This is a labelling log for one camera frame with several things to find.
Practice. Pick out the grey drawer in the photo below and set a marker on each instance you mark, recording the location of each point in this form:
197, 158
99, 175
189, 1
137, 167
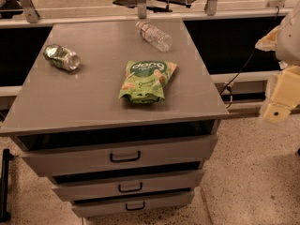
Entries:
129, 185
119, 156
140, 203

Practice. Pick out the clear plastic water bottle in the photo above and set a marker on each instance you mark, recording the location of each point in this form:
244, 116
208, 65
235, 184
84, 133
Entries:
157, 38

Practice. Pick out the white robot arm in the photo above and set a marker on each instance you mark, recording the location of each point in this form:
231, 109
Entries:
284, 41

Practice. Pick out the bottom grey drawer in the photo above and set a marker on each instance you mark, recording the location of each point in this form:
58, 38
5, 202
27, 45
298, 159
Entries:
140, 203

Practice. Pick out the grey drawer cabinet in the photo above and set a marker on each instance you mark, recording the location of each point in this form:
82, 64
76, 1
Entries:
56, 109

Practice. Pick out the black stand left edge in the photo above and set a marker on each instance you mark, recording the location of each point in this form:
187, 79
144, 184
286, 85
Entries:
6, 158

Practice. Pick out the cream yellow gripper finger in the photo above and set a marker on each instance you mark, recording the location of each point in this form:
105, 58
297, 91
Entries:
284, 95

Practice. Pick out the middle grey drawer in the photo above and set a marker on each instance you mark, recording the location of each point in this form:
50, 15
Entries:
129, 185

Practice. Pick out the top grey drawer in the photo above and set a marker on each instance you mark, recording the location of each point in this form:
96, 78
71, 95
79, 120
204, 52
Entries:
119, 156

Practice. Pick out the green snack chip bag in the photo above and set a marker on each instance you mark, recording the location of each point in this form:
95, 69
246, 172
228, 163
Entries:
145, 81

